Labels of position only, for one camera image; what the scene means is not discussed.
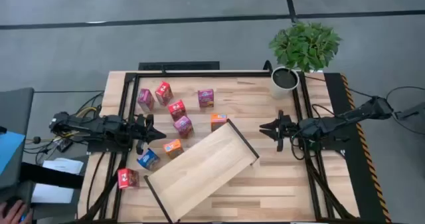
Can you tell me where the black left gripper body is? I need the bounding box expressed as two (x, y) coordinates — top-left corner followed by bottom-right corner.
(127, 114), (147, 155)

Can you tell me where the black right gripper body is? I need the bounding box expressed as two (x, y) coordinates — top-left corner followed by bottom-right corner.
(277, 110), (301, 152)

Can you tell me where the blue Frosted Flakes cereal box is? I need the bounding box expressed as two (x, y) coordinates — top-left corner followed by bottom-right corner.
(137, 148), (161, 171)

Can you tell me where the orange Mini Wheats cereal box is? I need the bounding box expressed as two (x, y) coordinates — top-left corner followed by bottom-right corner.
(211, 113), (228, 132)
(163, 138), (185, 160)

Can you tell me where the purple Raisin Bran cereal box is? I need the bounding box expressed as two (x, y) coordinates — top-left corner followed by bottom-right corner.
(197, 88), (215, 108)
(173, 115), (194, 139)
(137, 88), (155, 113)

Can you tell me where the red Froot Loops cereal box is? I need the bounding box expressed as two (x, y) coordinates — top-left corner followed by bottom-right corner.
(155, 80), (174, 106)
(167, 99), (187, 122)
(117, 168), (140, 189)

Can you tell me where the wooden shelf with black legs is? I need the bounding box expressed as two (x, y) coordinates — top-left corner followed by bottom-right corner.
(143, 119), (260, 223)

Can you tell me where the white plant pot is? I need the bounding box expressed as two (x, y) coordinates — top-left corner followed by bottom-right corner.
(269, 66), (301, 100)

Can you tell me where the black power adapter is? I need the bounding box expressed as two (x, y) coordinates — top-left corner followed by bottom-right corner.
(55, 138), (74, 153)

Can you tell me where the black hazard-striped floor mat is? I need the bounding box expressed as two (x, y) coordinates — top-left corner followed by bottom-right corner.
(323, 72), (393, 224)

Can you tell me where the white paper sheet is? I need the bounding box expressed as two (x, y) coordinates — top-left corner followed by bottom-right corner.
(31, 183), (76, 205)
(42, 157), (84, 175)

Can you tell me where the green leafy plant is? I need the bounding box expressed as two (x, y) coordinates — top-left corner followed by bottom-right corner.
(268, 21), (343, 74)

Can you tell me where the black flat bar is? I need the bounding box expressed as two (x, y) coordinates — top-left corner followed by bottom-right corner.
(19, 162), (84, 190)

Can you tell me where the grey stand foot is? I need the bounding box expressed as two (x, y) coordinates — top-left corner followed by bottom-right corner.
(394, 101), (425, 121)

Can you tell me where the blue panel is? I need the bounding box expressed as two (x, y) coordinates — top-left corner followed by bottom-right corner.
(0, 130), (27, 177)

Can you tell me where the person's hand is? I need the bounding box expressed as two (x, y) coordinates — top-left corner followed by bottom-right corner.
(0, 199), (34, 224)

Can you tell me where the yellow cable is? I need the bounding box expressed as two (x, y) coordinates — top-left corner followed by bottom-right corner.
(74, 104), (102, 119)

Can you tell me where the black metal table frame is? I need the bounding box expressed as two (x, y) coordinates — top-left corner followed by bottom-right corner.
(78, 70), (361, 224)

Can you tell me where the black cable bundle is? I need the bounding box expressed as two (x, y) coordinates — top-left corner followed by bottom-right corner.
(303, 150), (355, 221)
(81, 152), (130, 222)

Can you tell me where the black floor cable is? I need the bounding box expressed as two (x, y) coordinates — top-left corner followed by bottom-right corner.
(345, 85), (425, 135)

